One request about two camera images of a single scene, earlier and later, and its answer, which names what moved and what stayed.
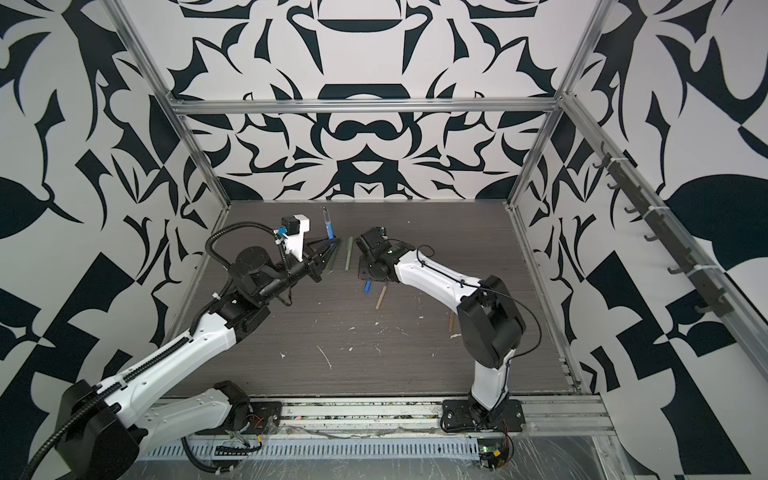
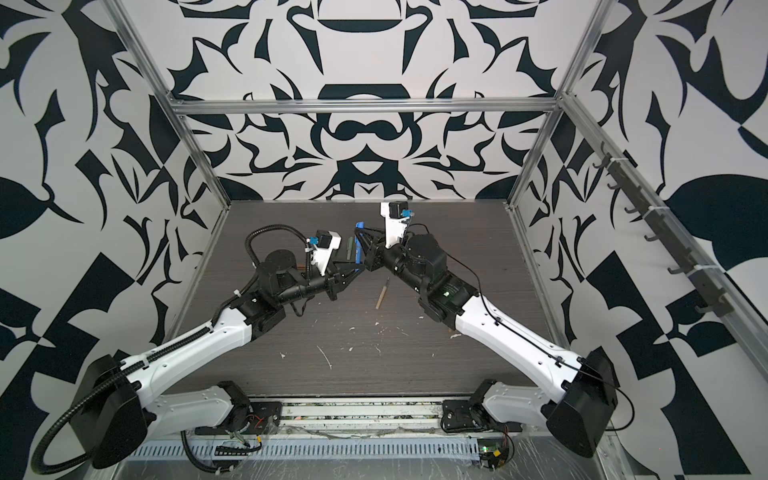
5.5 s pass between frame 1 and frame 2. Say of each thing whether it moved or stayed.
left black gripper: moved
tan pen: stayed
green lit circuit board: stayed
